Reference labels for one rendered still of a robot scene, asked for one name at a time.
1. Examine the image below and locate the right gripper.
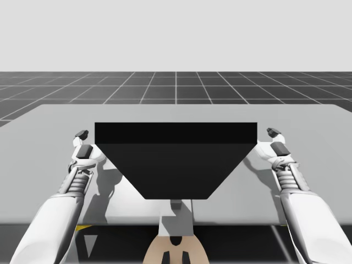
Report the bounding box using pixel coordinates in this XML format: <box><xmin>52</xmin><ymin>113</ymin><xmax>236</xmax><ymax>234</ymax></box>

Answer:
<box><xmin>249</xmin><ymin>127</ymin><xmax>293</xmax><ymax>166</ymax></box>

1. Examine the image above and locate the tan robot part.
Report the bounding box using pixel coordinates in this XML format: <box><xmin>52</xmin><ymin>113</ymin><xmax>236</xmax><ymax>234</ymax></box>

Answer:
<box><xmin>143</xmin><ymin>235</ymin><xmax>209</xmax><ymax>264</ymax></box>

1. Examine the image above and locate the black screen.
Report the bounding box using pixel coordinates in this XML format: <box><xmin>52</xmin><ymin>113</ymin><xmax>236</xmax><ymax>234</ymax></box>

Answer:
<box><xmin>94</xmin><ymin>122</ymin><xmax>259</xmax><ymax>200</ymax></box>

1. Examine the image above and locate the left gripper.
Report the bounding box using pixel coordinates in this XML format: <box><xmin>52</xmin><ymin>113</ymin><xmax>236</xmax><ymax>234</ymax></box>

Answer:
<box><xmin>71</xmin><ymin>129</ymin><xmax>106</xmax><ymax>167</ymax></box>

